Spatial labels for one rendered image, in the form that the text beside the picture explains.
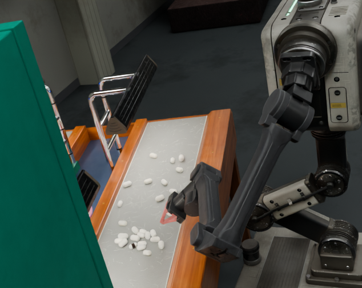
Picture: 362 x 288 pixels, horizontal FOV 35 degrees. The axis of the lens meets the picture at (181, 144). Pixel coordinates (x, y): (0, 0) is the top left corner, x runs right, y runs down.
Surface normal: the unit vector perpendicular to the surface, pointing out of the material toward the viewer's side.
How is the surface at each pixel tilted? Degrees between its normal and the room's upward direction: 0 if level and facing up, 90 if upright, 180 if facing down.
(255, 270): 0
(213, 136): 0
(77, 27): 90
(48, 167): 90
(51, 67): 90
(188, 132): 0
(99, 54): 90
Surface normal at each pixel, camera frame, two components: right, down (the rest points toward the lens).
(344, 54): -0.35, 0.51
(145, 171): -0.20, -0.86
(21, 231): 0.97, -0.10
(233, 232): 0.23, 0.02
